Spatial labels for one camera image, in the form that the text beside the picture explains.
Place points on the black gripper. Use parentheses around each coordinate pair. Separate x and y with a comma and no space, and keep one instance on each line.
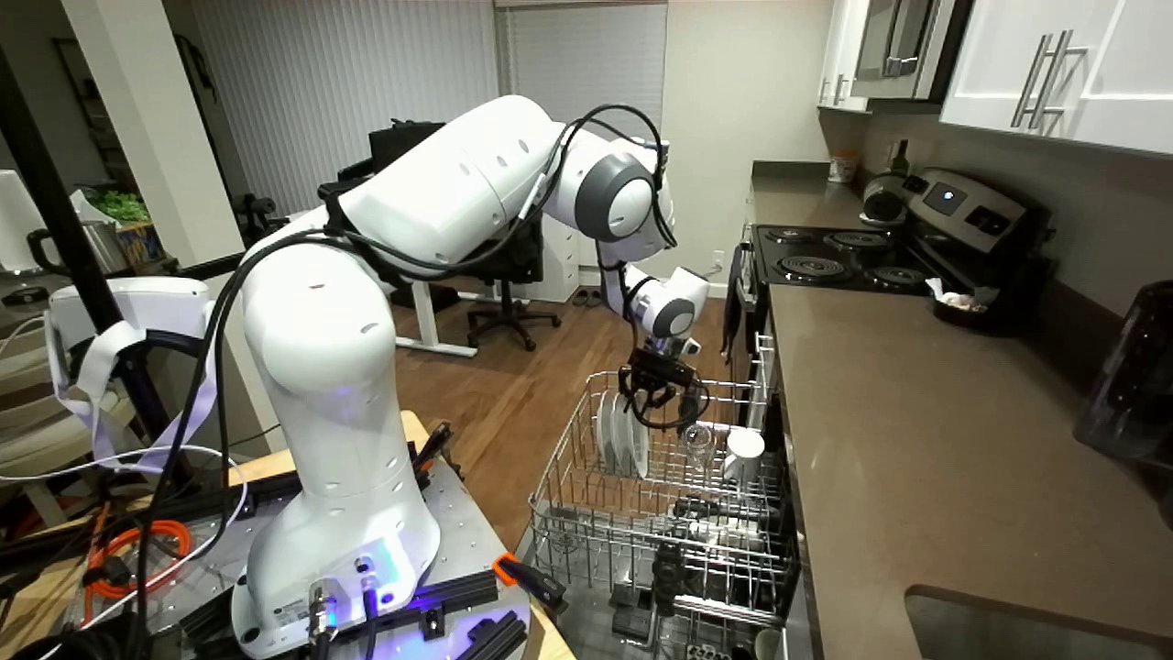
(660,395)

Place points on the metal wire dishwasher rack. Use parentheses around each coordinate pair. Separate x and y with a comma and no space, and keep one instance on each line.
(687,563)

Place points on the white plate rear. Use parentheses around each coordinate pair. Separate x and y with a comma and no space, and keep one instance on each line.
(602,430)

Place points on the orange handled black tool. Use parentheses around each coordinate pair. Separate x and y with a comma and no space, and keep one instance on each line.
(540,585)

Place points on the white upper cabinet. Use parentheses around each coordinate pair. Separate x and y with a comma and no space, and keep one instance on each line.
(1084,71)

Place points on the black coffee maker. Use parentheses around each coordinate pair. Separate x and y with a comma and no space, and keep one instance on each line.
(1129,406)

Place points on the black office chair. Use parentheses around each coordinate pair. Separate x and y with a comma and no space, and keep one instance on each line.
(507,266)

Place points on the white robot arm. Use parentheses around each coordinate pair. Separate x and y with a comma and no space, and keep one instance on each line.
(357,539)

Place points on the white plate front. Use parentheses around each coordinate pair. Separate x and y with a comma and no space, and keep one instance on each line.
(637,441)

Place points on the stainless kitchen sink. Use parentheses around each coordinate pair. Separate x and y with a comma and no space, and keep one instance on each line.
(975,628)

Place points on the white cup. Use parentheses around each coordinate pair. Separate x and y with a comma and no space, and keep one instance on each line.
(743,441)

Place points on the black electric stove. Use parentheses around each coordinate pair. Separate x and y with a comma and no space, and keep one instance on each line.
(887,238)

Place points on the wooden standing desk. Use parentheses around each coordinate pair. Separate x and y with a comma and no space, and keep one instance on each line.
(426,332)

